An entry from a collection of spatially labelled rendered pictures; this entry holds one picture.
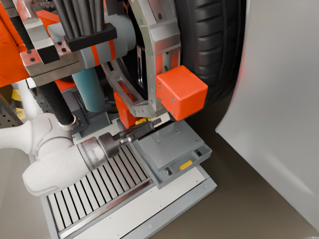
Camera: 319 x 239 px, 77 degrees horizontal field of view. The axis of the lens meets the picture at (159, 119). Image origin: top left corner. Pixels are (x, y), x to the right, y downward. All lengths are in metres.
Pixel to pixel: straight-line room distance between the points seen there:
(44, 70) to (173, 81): 0.25
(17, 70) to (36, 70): 0.72
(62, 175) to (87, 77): 0.38
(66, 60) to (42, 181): 0.31
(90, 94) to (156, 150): 0.46
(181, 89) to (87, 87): 0.50
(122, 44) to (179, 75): 0.23
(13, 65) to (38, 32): 0.74
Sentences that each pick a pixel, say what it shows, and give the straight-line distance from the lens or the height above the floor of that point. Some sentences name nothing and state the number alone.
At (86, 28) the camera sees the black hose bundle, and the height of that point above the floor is 0.99.
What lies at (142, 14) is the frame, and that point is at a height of 1.00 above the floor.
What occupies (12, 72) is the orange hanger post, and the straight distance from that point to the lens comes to 1.16.
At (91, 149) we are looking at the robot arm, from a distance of 0.59.
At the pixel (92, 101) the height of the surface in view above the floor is 0.55.
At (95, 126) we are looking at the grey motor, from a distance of 1.40.
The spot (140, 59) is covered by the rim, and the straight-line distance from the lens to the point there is 0.79.
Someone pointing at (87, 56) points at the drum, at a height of 0.85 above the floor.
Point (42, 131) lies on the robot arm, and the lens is 0.68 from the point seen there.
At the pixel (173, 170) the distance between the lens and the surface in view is 1.12.
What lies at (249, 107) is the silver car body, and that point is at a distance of 0.41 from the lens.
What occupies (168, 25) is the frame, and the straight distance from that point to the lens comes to 0.42.
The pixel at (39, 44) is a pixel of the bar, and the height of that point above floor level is 0.98.
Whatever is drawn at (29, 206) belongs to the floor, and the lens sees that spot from 1.40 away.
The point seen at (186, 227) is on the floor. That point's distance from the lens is 1.19.
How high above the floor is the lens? 1.16
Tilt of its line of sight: 51 degrees down
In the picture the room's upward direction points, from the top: straight up
